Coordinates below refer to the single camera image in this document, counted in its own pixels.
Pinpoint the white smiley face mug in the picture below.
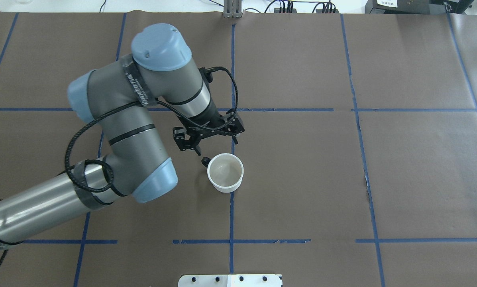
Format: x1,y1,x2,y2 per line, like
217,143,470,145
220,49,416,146
201,153,244,194

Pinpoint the far orange black hub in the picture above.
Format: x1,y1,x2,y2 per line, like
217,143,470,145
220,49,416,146
269,0,297,14

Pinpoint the brown paper table cover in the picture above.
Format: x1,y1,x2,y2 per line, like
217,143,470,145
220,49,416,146
0,11,477,287

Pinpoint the near orange black hub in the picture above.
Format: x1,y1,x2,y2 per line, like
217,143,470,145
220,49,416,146
312,0,339,14

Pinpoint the black computer box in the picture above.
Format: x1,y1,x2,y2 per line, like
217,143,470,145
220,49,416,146
364,0,454,15

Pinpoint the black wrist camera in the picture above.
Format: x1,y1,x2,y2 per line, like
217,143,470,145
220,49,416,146
221,112,245,145

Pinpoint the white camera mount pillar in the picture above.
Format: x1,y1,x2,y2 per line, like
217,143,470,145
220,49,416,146
178,273,283,287

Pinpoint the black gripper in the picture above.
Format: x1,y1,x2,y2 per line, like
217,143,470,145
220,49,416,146
172,109,233,156

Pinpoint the orange black hub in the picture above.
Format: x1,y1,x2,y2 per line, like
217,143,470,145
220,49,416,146
269,0,297,14
312,0,339,14

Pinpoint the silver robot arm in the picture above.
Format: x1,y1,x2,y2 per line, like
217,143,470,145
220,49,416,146
0,23,245,251

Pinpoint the aluminium frame post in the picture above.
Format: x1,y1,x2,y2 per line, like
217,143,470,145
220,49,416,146
222,0,243,18

